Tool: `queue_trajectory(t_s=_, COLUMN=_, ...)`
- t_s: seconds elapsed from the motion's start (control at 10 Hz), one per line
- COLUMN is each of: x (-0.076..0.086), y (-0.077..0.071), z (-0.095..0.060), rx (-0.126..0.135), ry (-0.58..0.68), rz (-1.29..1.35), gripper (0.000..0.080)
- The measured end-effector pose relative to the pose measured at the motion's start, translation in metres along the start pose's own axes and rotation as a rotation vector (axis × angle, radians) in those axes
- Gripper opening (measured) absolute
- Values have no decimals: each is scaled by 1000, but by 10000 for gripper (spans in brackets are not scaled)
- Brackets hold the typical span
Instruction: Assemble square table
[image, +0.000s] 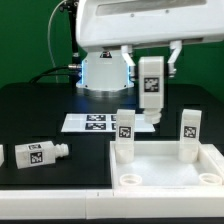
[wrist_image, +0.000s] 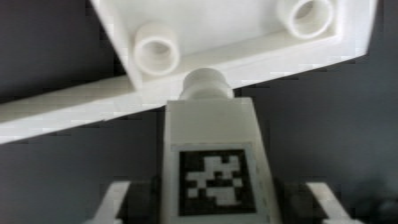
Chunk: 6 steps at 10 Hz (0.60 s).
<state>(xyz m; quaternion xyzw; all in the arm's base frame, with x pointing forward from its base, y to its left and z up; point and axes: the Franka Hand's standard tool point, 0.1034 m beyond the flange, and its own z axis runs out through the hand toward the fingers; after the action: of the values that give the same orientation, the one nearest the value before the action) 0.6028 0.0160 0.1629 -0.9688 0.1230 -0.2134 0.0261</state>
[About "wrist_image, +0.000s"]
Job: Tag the white table leg front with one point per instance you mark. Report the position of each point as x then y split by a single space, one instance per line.
217 183

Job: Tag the white front fence bar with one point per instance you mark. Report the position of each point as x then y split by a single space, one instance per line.
71 107

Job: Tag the white square table top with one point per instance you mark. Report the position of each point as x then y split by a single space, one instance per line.
257 38

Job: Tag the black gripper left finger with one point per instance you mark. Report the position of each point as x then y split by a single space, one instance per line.
128 205

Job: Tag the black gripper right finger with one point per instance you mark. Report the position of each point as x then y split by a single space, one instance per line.
309 204

